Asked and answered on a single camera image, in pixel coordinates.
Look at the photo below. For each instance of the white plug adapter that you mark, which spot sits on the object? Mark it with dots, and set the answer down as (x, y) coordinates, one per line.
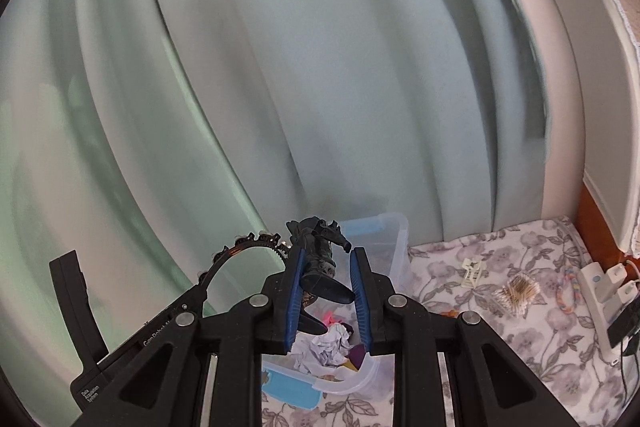
(612, 279)
(629, 297)

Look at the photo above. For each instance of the white paper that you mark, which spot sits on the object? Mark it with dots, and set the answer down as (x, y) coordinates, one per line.
(325, 347)

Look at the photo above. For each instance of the brown wooden board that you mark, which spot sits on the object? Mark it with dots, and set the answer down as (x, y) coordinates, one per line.
(595, 227)

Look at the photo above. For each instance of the purple toy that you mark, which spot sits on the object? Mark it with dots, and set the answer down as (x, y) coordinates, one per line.
(357, 355)

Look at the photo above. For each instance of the yellow object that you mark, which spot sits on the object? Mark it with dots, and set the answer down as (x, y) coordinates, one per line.
(349, 366)

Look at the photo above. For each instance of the black toy figure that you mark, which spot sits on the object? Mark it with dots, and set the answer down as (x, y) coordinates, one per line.
(320, 257)

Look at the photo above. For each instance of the light green curtain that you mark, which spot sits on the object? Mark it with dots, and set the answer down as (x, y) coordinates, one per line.
(300, 57)

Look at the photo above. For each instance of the pack of cotton swabs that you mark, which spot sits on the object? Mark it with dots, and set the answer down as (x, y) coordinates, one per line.
(520, 294)

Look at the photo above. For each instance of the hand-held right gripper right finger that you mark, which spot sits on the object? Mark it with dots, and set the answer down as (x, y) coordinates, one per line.
(360, 302)

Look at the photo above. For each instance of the black plug adapter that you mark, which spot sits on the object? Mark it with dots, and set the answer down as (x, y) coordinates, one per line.
(622, 324)

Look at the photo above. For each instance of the white hair claw clip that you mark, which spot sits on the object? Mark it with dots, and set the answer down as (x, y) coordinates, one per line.
(472, 274)

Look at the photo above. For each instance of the white power strip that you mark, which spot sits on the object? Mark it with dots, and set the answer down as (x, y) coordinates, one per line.
(595, 297)

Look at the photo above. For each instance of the clear plastic storage container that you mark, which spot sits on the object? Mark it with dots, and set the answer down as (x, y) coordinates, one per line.
(395, 252)

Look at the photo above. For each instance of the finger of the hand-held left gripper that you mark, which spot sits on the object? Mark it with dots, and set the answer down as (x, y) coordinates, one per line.
(196, 299)

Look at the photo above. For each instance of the black rhinestone headband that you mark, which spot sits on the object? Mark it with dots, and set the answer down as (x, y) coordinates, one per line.
(248, 238)

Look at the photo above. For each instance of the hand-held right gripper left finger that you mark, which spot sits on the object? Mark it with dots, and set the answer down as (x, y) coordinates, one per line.
(295, 297)

